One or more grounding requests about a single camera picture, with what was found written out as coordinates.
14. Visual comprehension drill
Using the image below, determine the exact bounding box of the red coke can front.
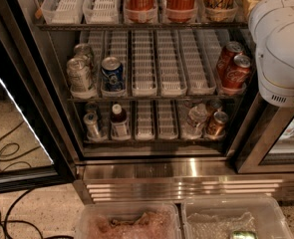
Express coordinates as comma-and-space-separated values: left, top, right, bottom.
222, 55, 251, 89

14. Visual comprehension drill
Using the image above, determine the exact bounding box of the steel fridge base grille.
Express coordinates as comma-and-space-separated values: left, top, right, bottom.
73, 158, 294, 204

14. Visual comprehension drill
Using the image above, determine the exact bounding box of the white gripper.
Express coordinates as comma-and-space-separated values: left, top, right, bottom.
241, 0, 294, 48

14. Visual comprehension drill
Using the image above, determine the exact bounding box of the glass fridge door left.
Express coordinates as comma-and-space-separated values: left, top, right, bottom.
0, 0, 76, 193

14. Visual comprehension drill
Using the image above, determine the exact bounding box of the black floor cable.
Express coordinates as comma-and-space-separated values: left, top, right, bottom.
0, 100, 75, 239

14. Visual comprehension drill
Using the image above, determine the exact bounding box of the white tray top far left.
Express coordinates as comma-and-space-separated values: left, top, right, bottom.
41, 0, 84, 24

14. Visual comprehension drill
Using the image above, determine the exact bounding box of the slim silver can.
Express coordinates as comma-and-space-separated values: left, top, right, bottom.
85, 102, 99, 114
83, 112, 102, 139

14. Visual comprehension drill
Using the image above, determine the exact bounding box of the gold can rear bottom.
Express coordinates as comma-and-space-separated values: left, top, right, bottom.
206, 99, 223, 115

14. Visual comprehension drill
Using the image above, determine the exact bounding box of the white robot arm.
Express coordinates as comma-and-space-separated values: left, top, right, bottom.
242, 0, 294, 108

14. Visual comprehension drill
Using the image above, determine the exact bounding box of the red coke can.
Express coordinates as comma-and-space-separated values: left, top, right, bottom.
216, 41, 244, 79
222, 55, 251, 89

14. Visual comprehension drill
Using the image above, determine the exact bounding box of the slim silver can rear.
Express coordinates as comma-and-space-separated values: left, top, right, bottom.
85, 102, 99, 114

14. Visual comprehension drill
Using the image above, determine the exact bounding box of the clear bin right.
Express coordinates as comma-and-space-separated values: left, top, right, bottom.
181, 194, 294, 239

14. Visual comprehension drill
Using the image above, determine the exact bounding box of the clear bin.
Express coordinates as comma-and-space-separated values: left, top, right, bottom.
75, 202, 181, 239
181, 194, 294, 239

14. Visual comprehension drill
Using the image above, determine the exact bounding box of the silver can shelf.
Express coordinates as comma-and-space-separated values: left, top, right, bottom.
67, 57, 94, 93
74, 43, 94, 67

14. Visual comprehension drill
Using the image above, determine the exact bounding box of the red coke can rear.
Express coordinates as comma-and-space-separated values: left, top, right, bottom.
216, 41, 244, 79

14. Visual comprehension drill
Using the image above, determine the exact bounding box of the green can in bin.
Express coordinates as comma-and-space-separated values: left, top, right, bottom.
229, 230, 258, 239

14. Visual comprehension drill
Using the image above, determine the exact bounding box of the silver can front middle shelf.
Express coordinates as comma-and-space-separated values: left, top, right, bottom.
67, 57, 94, 93

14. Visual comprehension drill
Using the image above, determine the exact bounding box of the clear bin left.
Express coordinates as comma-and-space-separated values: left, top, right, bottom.
75, 202, 181, 239

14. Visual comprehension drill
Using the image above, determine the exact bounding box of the white tray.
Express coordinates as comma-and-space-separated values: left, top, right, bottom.
132, 30, 157, 97
135, 101, 154, 140
155, 30, 187, 97
178, 30, 216, 95
156, 100, 178, 139
41, 0, 84, 24
83, 0, 121, 24

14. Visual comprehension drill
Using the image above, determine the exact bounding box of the slim silver can front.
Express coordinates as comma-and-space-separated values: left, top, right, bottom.
83, 112, 102, 139

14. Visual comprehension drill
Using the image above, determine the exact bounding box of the blue pepsi can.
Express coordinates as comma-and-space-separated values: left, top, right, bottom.
101, 56, 125, 92

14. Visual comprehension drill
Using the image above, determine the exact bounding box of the gold can front bottom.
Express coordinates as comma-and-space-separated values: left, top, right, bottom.
205, 111, 228, 136

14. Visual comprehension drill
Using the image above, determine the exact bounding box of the silver can rear middle shelf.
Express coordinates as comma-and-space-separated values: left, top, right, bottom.
74, 43, 94, 67

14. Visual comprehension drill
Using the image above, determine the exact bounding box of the dark juice bottle white cap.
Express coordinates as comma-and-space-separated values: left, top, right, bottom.
111, 104, 130, 137

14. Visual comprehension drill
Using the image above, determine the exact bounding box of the right fridge door frame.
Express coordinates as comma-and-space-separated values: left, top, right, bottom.
229, 92, 294, 174

